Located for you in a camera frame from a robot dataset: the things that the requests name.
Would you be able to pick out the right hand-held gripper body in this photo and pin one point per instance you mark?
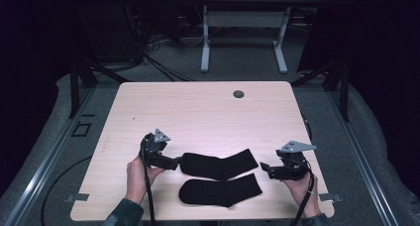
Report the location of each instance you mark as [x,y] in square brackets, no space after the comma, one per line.
[295,168]

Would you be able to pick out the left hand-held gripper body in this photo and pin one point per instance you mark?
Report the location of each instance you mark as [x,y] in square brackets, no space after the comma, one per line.
[152,151]

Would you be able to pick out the black sock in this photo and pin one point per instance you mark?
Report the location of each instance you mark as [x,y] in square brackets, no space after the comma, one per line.
[211,166]
[214,193]

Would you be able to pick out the person's right hand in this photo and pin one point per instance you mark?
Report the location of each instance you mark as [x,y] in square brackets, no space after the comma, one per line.
[307,194]

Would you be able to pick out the person's left hand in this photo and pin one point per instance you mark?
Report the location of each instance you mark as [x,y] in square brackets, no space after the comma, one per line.
[137,183]

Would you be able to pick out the black metal stand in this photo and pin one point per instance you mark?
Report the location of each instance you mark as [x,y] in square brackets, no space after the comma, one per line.
[345,90]
[74,87]

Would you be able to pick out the black curtain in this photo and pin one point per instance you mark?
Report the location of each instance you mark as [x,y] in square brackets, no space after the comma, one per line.
[29,54]
[383,54]

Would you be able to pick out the white desk with metal legs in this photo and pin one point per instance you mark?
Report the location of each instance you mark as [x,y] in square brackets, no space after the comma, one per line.
[246,19]

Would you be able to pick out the grey metal table bracket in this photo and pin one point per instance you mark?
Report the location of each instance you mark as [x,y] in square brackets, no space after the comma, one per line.
[77,197]
[332,197]

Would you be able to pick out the aluminium floor rail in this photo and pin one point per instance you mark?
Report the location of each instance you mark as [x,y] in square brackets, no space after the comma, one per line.
[363,160]
[49,160]

